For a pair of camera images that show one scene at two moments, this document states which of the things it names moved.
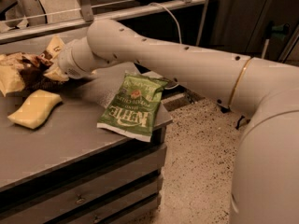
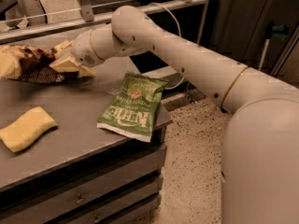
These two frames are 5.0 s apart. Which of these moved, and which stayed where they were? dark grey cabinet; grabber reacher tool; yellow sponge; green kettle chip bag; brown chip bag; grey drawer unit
Moved: brown chip bag; yellow sponge
Stayed: grabber reacher tool; dark grey cabinet; green kettle chip bag; grey drawer unit
